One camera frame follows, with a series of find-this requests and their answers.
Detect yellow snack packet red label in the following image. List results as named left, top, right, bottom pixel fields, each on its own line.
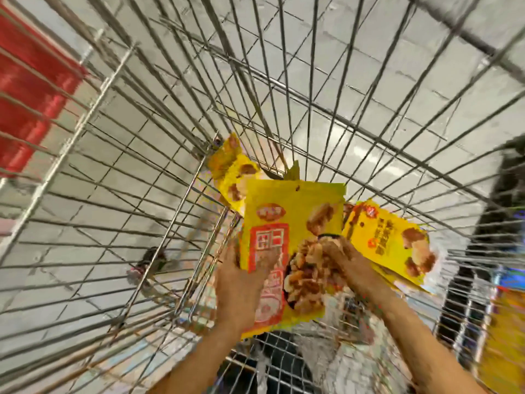
left=238, top=178, right=347, bottom=340

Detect dark trousers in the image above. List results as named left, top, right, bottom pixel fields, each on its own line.
left=217, top=331, right=314, bottom=394

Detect black display stand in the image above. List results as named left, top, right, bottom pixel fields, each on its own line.
left=435, top=135, right=525, bottom=366

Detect person's left forearm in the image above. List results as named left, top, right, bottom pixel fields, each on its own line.
left=147, top=322, right=243, bottom=394

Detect person's right hand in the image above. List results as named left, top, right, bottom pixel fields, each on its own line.
left=319, top=236, right=391, bottom=309

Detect yellow product display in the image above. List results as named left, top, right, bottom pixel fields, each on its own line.
left=478, top=286, right=525, bottom=394

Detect person's left hand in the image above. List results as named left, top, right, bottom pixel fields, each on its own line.
left=214, top=241, right=282, bottom=338

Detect grey cart wheel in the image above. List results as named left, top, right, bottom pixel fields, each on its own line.
left=126, top=247, right=170, bottom=288

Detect red store fixture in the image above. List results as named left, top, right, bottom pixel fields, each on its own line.
left=0, top=6, right=89, bottom=178

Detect white patterned shirt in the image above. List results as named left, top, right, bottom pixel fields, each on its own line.
left=293, top=289, right=413, bottom=394

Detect person's right forearm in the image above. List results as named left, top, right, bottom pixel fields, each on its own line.
left=367, top=289, right=489, bottom=394

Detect silver wire shopping cart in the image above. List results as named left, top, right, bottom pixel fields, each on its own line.
left=0, top=0, right=525, bottom=394

